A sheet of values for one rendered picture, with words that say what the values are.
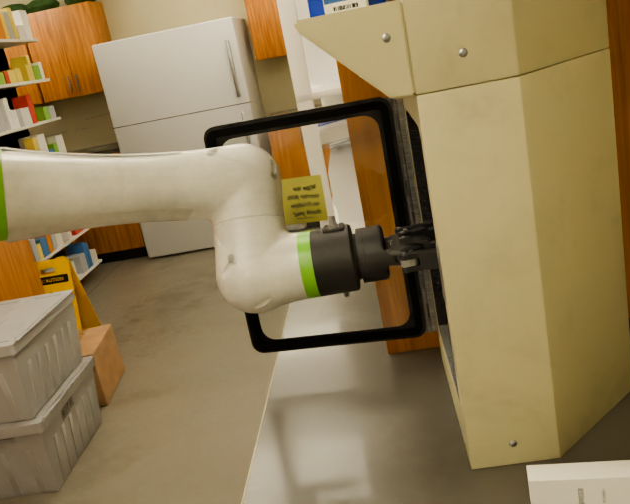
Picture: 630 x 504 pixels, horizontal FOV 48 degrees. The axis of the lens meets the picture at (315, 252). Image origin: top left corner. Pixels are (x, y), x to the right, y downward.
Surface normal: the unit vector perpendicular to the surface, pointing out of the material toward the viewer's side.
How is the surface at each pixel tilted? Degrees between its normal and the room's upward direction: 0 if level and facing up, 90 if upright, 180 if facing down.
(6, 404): 95
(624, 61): 90
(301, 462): 0
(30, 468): 96
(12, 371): 95
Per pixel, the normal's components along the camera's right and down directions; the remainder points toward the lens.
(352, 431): -0.19, -0.94
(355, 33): -0.05, 0.29
